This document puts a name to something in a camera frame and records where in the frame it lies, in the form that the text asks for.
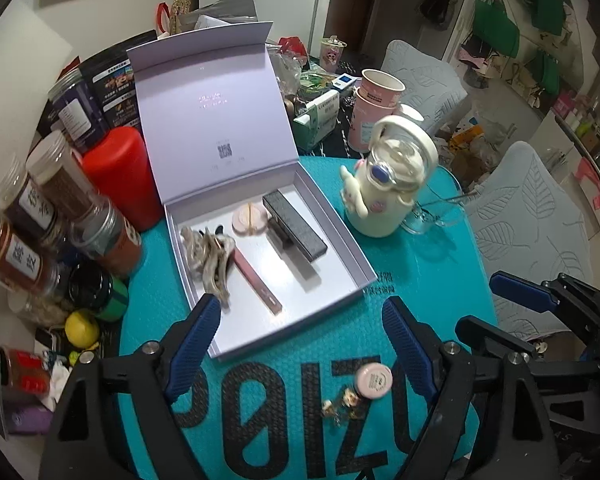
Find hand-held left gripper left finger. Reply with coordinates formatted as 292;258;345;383
39;292;223;480

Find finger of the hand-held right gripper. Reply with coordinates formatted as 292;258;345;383
455;316;536;361
489;270;563;317

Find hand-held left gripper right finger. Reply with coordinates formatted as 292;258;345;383
381;296;561;480

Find beige hair claw clip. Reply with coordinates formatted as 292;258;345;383
180;226;238;313

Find pink rectangular stick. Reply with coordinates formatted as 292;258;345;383
230;247;284;317

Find pink round powder puff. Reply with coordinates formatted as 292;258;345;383
231;200;271;238

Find long dark glitter box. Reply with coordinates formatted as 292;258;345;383
261;189;329;263

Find lavender gift box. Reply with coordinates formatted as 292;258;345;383
126;21;378;363

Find pink round jar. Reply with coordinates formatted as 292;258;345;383
354;362;393;402

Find light blue leaf-pattern chair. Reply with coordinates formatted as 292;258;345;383
462;141;593;333
380;40;468;133

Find gold charm earrings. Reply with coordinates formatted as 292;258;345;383
320;385;366;428

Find teal mat with black letters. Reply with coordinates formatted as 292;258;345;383
117;155;498;480

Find dark jar green base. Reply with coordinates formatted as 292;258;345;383
67;262;130;322

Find small yellow-green figure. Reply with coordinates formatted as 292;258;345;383
67;342;101;366

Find yellow lemon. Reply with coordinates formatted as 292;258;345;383
65;310;101;348

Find clear glass mug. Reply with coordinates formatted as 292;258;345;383
400;180;468;235

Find white tissue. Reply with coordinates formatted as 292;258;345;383
47;365;71;401

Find grey-lid jar red powder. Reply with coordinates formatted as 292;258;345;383
70;197;143;278

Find cream cartoon water bottle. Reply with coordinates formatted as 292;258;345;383
340;115;440;238

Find clear jar of oats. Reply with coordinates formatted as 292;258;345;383
7;260;76;328

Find red label jar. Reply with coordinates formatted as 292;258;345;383
0;347;53;393

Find purple pouch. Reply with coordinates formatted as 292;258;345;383
5;405;53;436

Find red canister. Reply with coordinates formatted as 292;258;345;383
82;126;165;233

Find clear jar orange contents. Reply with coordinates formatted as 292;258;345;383
0;215;61;296

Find clear jar dark contents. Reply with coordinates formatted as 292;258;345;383
0;160;61;241

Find green tote bag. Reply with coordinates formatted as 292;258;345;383
530;50;561;96
474;0;521;58
530;0;566;36

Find pink paper cup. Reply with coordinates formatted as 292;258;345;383
357;69;405;111
349;87;401;153

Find clear jar brown contents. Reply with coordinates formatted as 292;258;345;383
26;131;98;216

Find green white carton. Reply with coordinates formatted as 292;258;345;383
293;91;341;151

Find dark blue labelled jar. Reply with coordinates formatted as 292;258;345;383
47;67;108;153

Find black printed packets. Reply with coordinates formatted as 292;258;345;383
77;30;158;131

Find clear plastic snack bag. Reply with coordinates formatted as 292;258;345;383
272;52;311;106

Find black hanging bag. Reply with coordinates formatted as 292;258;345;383
420;0;458;31

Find pink lidded tumbler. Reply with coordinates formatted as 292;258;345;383
320;35;346;73

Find red wrapper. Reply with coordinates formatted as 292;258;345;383
278;36;308;58

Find grey plastic bag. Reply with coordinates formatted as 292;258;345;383
177;0;258;33

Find gold woven fan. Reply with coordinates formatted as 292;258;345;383
167;0;193;36

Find white fridge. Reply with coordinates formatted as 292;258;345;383
257;0;338;61

